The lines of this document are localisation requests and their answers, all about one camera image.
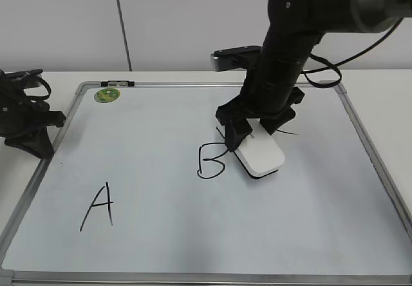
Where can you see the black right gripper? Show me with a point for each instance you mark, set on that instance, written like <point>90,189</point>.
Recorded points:
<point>273,110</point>

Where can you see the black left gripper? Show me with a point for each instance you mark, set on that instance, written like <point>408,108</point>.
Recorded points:
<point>25,113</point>

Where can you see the white rectangular board eraser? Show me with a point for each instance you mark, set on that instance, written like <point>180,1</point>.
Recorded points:
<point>259,153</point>

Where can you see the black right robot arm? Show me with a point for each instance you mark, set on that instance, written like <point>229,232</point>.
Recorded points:
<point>269,90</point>

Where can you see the round green magnet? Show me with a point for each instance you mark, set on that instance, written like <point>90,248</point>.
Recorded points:
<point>106,95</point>

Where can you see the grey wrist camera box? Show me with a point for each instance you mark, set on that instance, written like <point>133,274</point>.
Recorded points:
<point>243,57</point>

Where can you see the black hanging clip on frame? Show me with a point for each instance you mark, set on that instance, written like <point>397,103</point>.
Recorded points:
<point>117,83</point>

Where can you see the white board with grey frame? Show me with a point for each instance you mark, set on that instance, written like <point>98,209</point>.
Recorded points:
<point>142,190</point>

